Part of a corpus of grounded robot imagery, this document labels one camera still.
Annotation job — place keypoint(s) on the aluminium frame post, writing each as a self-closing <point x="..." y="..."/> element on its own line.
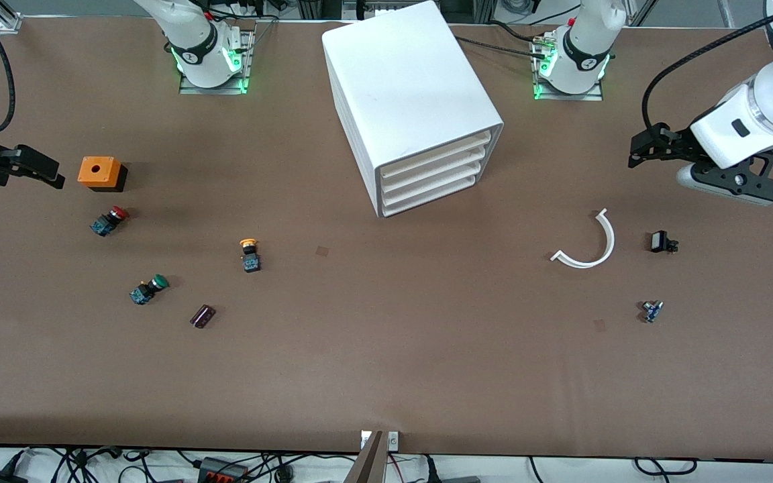
<point x="641" y="12"/>
<point x="4" y="13"/>

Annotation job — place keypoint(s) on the white curved plastic clamp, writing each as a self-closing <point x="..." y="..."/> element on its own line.
<point x="612" y="238"/>

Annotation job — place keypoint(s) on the orange button enclosure box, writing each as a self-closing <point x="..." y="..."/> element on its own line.
<point x="108" y="176"/>

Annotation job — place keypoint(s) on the small dark maroon block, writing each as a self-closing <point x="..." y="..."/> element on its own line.
<point x="202" y="316"/>

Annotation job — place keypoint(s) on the chrome metal valve fitting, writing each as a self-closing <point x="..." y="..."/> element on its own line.
<point x="651" y="311"/>

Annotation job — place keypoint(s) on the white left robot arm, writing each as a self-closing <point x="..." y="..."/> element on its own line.
<point x="578" y="54"/>

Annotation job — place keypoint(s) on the small white metal bracket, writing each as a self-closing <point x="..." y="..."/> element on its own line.
<point x="365" y="440"/>
<point x="393" y="441"/>

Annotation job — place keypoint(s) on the yellow push button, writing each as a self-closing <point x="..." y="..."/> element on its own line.
<point x="250" y="261"/>

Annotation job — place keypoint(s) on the black power strip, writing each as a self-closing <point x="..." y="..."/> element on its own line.
<point x="222" y="473"/>

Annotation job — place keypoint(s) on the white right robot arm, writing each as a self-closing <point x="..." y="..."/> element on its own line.
<point x="195" y="47"/>

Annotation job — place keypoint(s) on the black rectangular white-faced switch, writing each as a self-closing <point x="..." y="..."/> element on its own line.
<point x="659" y="241"/>

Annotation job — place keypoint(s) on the green push button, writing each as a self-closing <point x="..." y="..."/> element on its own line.
<point x="158" y="282"/>

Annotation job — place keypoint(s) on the red mushroom push button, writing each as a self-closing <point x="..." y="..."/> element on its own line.
<point x="108" y="221"/>

